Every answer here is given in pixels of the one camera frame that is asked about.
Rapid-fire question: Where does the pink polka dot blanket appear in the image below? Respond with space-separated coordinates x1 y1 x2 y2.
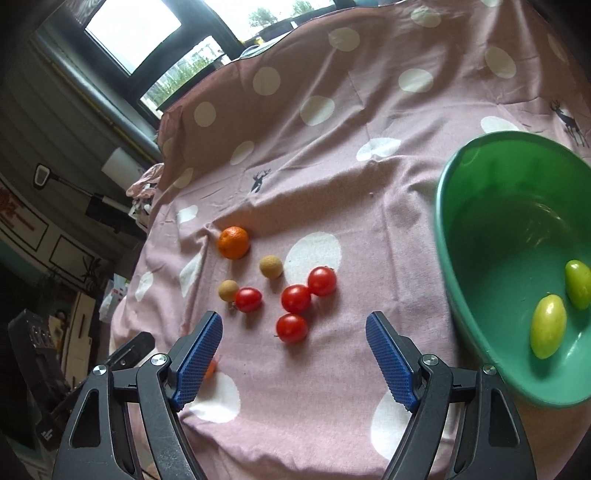
108 0 591 480

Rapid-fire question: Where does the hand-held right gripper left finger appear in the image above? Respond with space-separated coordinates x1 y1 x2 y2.
51 310 224 480

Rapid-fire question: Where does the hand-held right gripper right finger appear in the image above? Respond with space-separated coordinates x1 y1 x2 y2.
365 311 539 480

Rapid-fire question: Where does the green jujube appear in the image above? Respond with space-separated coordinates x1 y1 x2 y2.
529 294 568 360
564 259 591 310

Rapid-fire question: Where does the pink clothes pile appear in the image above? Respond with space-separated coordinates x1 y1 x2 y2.
126 163 165 200

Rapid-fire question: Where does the white printed paper bag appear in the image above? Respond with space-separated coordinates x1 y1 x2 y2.
99 274 131 320

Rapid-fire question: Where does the green plastic bowl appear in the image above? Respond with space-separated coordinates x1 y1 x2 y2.
434 130 591 409

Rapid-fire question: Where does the red cherry tomato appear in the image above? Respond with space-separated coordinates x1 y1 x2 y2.
276 313 309 344
234 287 264 313
281 284 312 315
307 266 338 297

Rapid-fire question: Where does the white cylinder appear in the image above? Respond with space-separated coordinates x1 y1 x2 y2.
102 148 140 186

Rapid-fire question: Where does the black framed window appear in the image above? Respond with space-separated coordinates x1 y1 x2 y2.
28 0 370 134

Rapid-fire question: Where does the black appliance with knobs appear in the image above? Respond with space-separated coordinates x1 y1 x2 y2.
8 308 68 384

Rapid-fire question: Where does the small orange mandarin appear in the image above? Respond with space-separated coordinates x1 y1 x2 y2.
218 226 251 260

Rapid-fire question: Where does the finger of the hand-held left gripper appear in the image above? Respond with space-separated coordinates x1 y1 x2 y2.
106 332 157 370

